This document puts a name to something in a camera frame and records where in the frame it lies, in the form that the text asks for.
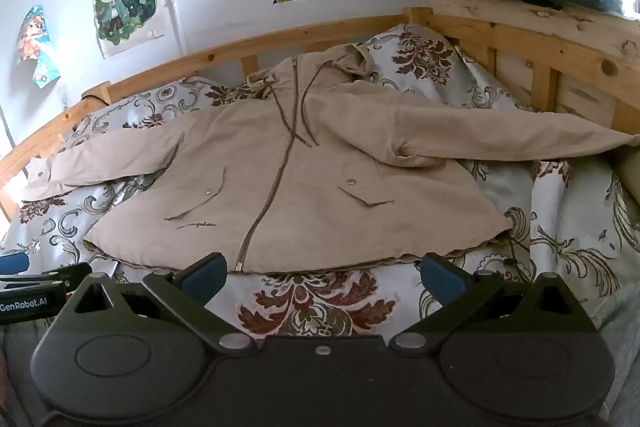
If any wooden bed frame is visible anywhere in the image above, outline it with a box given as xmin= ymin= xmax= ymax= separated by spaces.
xmin=0 ymin=0 xmax=640 ymax=223

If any torn cartoon girl poster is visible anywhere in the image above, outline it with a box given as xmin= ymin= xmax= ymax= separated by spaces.
xmin=13 ymin=5 xmax=62 ymax=88

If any floral bedsheet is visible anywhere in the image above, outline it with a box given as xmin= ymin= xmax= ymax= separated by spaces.
xmin=0 ymin=23 xmax=640 ymax=343

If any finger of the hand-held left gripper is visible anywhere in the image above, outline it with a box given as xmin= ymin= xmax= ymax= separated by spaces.
xmin=0 ymin=255 xmax=94 ymax=292

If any beige hooded jacket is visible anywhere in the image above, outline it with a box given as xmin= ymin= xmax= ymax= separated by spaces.
xmin=20 ymin=43 xmax=640 ymax=275

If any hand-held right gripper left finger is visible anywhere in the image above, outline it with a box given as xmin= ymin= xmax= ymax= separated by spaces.
xmin=59 ymin=252 xmax=258 ymax=355

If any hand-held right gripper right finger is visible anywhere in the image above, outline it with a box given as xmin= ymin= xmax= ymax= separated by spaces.
xmin=389 ymin=252 xmax=594 ymax=355

